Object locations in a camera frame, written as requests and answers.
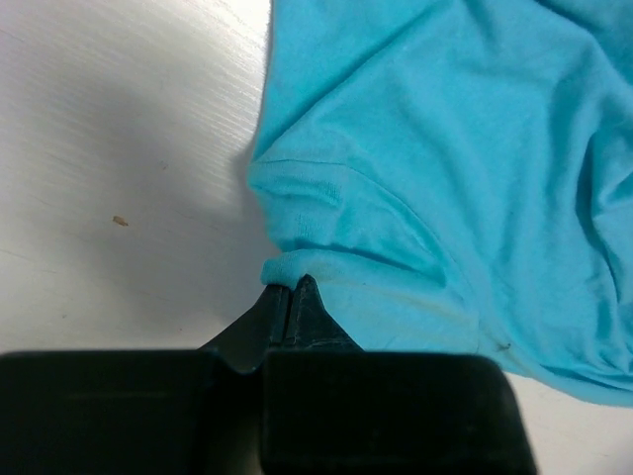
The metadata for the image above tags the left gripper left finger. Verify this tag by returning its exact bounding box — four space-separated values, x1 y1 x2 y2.
1 287 289 474

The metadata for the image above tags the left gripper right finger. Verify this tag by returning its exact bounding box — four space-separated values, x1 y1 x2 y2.
259 276 537 474

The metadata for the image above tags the blue t-shirt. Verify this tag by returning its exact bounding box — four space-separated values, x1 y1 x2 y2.
247 1 632 407

